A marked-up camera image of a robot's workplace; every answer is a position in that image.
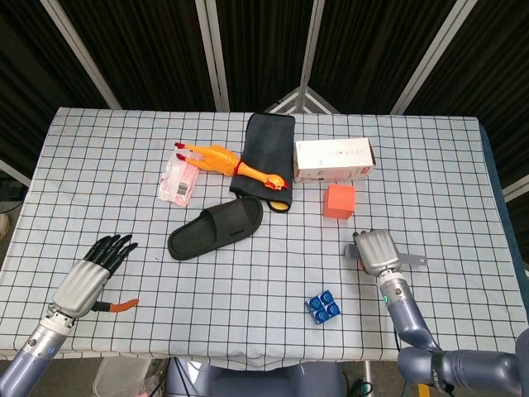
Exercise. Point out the black rubber slipper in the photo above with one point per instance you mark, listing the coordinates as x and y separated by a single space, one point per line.
198 240

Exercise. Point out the grey robot torso base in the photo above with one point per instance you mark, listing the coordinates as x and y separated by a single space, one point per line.
256 380

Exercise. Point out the orange foam cube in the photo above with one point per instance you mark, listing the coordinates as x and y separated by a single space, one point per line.
339 198

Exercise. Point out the grey folded towel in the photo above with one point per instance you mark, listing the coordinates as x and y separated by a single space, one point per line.
264 136

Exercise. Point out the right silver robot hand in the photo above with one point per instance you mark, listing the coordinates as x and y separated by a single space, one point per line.
378 252

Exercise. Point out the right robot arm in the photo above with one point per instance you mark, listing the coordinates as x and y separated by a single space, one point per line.
409 322

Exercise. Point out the checkered tablecloth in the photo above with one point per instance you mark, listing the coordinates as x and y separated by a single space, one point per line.
248 289

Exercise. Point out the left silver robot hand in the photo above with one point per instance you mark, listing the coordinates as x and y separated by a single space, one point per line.
78 285

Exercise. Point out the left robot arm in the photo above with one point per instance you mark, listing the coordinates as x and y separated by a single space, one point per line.
33 351

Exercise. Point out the pink mask packet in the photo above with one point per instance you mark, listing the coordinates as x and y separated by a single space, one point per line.
177 186

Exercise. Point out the yellow rubber chicken toy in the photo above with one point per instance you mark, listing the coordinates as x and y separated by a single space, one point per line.
219 159

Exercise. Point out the dark folding partition screen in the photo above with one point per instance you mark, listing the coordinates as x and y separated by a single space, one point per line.
144 49

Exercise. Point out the blue studded building block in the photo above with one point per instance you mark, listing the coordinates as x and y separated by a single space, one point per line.
322 308

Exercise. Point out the white product carton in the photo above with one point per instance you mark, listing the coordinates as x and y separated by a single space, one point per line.
330 153

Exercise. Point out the clear plastic bin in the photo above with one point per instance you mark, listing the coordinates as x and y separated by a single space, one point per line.
124 376

